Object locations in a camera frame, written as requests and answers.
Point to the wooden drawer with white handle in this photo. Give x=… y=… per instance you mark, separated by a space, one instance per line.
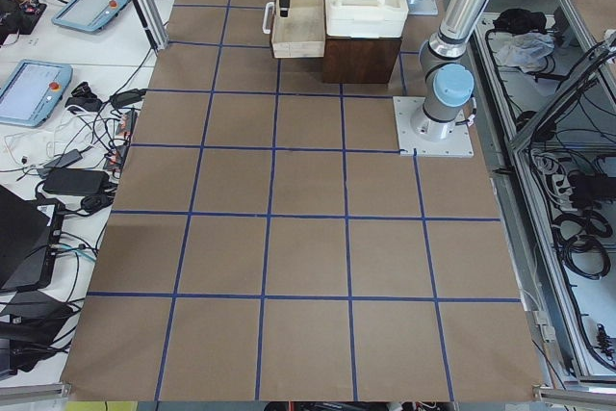
x=301 y=34

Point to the dark wooden drawer cabinet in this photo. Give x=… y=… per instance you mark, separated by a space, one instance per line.
x=359 y=61

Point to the upper blue teach pendant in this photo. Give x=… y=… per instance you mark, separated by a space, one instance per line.
x=88 y=16

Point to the blue teach pendant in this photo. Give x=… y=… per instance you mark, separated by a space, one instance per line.
x=88 y=16
x=33 y=91

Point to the crumpled white cloth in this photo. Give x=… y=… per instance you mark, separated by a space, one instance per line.
x=528 y=52

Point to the lower blue teach pendant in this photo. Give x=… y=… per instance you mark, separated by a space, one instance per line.
x=33 y=91

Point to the black power brick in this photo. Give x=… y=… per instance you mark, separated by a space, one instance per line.
x=69 y=181

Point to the black laptop computer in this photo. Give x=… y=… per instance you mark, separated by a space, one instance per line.
x=30 y=229

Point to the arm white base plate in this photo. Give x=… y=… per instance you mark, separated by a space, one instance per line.
x=422 y=7
x=420 y=136

